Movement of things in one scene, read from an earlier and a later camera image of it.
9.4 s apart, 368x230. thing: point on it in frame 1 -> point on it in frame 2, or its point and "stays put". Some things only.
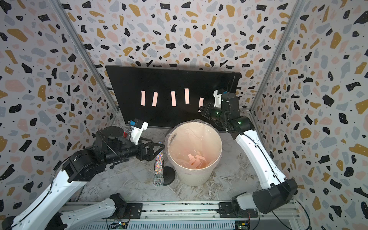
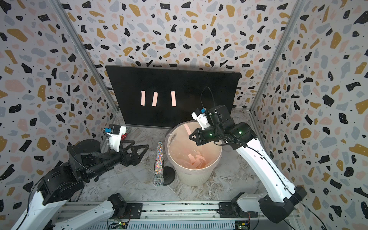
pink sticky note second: x=155 y=99 stays put
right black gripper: x=208 y=114 -> x=200 y=140
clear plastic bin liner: x=194 y=144 stays put
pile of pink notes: x=197 y=162 stays put
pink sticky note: x=187 y=96 -> x=187 y=129
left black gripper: x=143 y=155 -> x=135 y=159
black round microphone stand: x=169 y=175 stays put
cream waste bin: x=194 y=149 stays put
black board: x=162 y=96 stays put
